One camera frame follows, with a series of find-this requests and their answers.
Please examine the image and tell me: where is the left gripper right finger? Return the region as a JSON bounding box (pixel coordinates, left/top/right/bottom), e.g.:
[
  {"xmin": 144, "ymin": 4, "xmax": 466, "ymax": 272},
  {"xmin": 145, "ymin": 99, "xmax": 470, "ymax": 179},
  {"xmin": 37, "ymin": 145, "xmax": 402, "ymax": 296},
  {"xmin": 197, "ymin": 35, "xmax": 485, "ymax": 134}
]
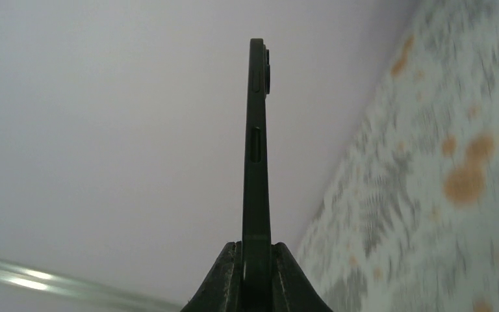
[{"xmin": 272, "ymin": 242, "xmax": 332, "ymax": 312}]

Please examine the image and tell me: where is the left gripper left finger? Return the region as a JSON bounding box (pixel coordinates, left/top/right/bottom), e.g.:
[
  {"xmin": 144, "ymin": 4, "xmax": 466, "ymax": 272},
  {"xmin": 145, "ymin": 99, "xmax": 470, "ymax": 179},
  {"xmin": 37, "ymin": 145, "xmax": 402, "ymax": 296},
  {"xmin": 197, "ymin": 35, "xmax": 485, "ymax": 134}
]
[{"xmin": 181, "ymin": 241, "xmax": 242, "ymax": 312}]

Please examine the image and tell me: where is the black phone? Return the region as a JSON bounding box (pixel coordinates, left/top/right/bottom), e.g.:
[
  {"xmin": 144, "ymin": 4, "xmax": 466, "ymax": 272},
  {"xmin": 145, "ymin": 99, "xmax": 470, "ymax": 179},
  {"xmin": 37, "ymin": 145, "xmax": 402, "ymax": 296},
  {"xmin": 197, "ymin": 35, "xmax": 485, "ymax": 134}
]
[{"xmin": 241, "ymin": 38, "xmax": 272, "ymax": 311}]

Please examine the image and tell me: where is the floral patterned table mat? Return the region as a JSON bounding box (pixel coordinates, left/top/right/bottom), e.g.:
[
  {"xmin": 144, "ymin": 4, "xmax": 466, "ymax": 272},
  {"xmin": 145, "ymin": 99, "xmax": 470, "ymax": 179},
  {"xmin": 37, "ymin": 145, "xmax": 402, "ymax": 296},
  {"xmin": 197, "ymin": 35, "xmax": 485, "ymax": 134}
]
[{"xmin": 296, "ymin": 1, "xmax": 499, "ymax": 311}]

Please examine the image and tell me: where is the aluminium mounting rail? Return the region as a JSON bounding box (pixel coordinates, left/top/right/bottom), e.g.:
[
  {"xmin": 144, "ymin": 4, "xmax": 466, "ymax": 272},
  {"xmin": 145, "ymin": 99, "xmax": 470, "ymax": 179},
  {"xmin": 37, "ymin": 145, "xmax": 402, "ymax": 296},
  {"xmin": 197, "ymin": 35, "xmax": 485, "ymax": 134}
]
[{"xmin": 0, "ymin": 259, "xmax": 182, "ymax": 311}]

